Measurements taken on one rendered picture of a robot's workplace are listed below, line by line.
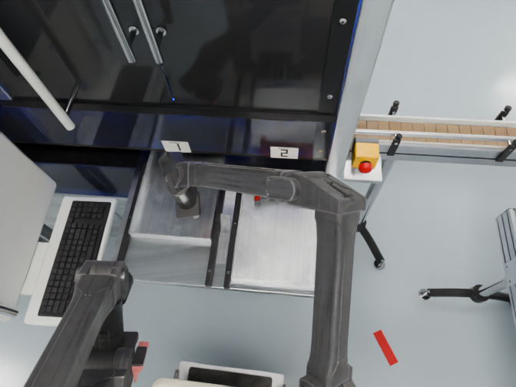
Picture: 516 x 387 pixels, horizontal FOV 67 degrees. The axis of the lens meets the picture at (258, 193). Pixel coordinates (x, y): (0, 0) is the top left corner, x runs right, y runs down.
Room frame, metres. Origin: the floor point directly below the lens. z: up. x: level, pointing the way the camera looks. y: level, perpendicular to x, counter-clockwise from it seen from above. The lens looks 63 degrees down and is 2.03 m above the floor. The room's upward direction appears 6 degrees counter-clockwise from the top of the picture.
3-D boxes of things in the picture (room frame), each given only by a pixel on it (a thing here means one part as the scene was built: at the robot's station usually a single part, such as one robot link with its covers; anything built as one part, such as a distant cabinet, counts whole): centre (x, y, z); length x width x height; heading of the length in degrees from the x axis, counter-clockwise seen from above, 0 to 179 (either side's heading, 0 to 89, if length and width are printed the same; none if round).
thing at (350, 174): (0.67, -0.37, 0.87); 0.14 x 0.13 x 0.02; 169
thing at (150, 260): (0.52, 0.10, 0.87); 0.70 x 0.48 x 0.02; 79
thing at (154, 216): (0.62, 0.26, 0.90); 0.34 x 0.26 x 0.04; 169
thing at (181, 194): (0.50, 0.20, 1.14); 0.07 x 0.06 x 0.07; 18
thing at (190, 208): (0.50, 0.20, 1.07); 0.10 x 0.07 x 0.07; 3
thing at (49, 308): (0.46, 0.62, 0.82); 0.40 x 0.14 x 0.02; 171
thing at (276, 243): (0.45, -0.06, 0.90); 0.34 x 0.26 x 0.04; 169
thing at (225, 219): (0.43, 0.12, 0.91); 0.14 x 0.03 x 0.06; 168
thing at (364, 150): (0.63, -0.34, 1.00); 0.08 x 0.07 x 0.07; 169
